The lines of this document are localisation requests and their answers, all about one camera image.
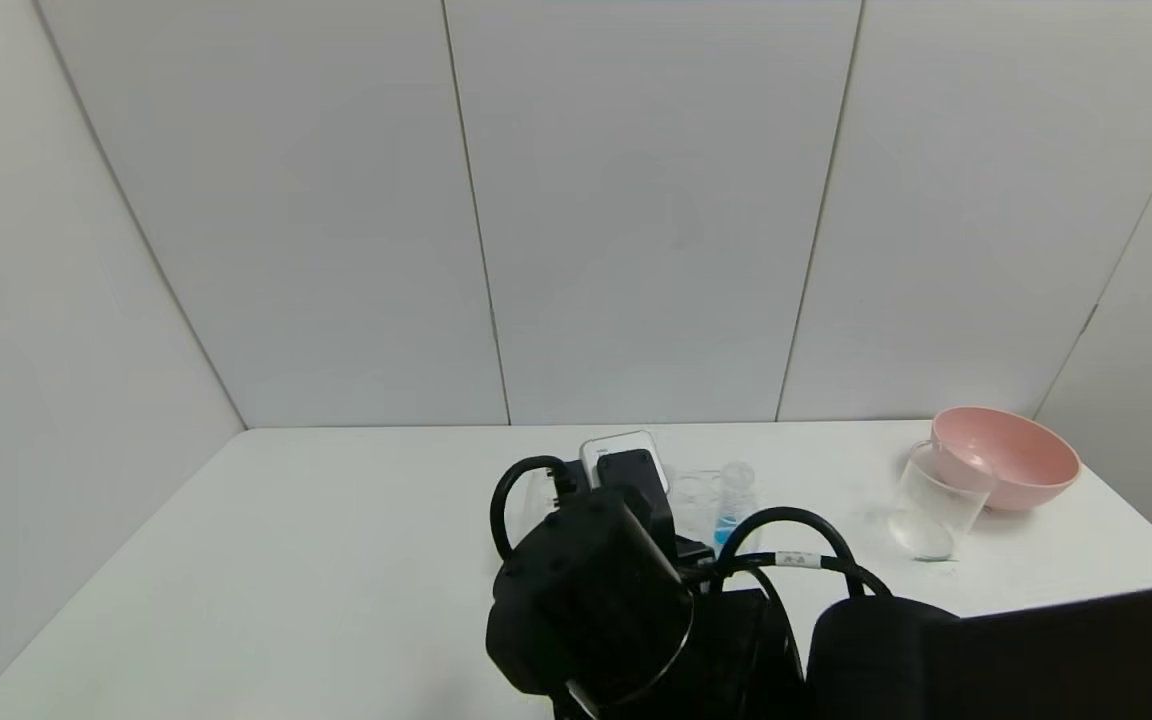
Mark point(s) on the pink bowl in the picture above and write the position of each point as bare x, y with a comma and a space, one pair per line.
1021, 460

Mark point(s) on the clear plastic beaker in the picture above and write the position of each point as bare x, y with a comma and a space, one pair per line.
936, 510

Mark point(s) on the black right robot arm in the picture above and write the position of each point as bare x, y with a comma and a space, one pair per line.
586, 600

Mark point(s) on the test tube with blue pigment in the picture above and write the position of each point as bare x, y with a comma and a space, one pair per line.
728, 525

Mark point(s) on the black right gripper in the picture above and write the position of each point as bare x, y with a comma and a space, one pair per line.
636, 475

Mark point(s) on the clear plastic test tube rack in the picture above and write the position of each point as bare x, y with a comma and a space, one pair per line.
696, 500

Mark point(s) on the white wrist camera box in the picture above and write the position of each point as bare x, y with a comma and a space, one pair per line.
621, 442

